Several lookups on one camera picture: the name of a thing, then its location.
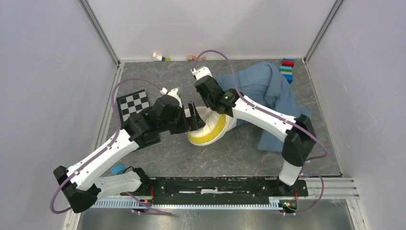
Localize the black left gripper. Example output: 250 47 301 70
159 101 206 135

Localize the white pillow with yellow side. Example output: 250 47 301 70
186 106 237 146

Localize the blue fabric pillowcase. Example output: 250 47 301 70
214 62 312 152

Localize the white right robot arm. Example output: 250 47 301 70
187 76 315 196

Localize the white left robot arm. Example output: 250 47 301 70
53 95 205 213

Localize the small wooden toy piece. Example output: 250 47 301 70
187 55 206 61

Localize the black white checkerboard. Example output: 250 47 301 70
116 90 150 123

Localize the blue green white block stack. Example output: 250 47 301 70
280 66 293 84

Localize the small white coloured toy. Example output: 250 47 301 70
152 52 171 62

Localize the red and blue block stack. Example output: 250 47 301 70
282 58 295 68

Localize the small light blue block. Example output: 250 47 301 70
110 164 126 175

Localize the light blue toothed strip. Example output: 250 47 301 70
83 198 281 210

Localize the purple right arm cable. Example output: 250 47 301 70
192 49 329 217

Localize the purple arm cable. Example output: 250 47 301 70
192 49 329 217
50 78 173 216

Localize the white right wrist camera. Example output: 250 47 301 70
191 66 212 81

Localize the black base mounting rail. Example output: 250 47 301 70
131 176 308 205

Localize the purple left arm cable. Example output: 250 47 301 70
50 78 173 216

